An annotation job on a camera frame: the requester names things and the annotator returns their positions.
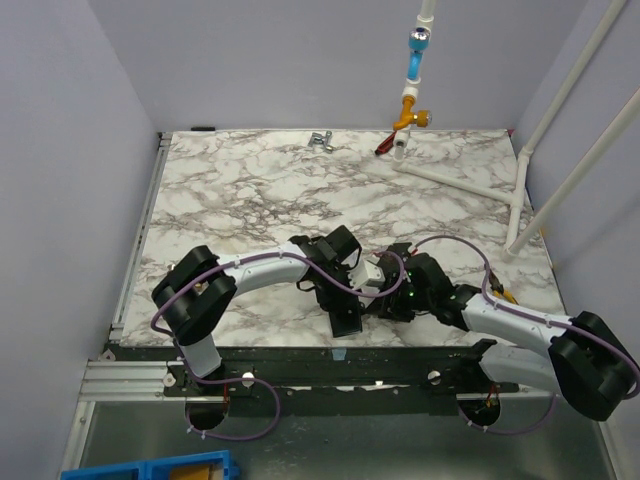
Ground black leather card holder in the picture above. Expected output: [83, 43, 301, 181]
[328, 300, 362, 338]

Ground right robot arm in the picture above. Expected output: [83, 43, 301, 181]
[367, 243, 639, 421]

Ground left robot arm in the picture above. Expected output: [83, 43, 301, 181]
[151, 225, 362, 395]

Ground silver metal clamp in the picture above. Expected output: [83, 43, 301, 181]
[308, 130, 334, 153]

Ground orange pipe valve fitting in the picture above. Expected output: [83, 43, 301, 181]
[392, 95, 432, 131]

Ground blue plastic bin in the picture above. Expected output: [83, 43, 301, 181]
[60, 450, 240, 480]

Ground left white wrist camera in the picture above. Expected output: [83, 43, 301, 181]
[348, 259, 385, 290]

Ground yellow handled pliers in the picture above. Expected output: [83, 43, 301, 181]
[489, 271, 518, 305]

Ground white PVC pipe frame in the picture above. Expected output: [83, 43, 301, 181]
[391, 1, 639, 262]

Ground red handled tool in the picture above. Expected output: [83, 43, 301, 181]
[374, 132, 396, 156]

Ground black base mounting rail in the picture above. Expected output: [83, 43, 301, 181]
[164, 340, 518, 416]

